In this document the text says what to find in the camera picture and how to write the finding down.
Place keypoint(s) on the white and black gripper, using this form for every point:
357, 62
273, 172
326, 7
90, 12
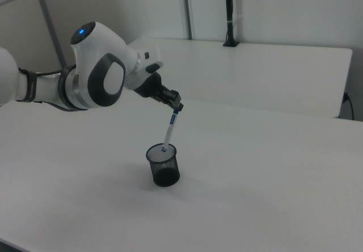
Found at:
151, 64

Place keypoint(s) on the blue and white marker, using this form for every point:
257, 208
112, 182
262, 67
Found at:
170, 127

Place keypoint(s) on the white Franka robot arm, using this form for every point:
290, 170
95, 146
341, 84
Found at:
93, 64

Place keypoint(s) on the black mesh pen cup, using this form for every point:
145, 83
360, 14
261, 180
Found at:
166, 175

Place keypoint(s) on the white side table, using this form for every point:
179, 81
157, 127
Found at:
255, 73

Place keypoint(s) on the grey metal partition post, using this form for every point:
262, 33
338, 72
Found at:
188, 8
49, 22

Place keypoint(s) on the black camera pole with clamp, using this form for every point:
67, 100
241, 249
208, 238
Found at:
229, 10

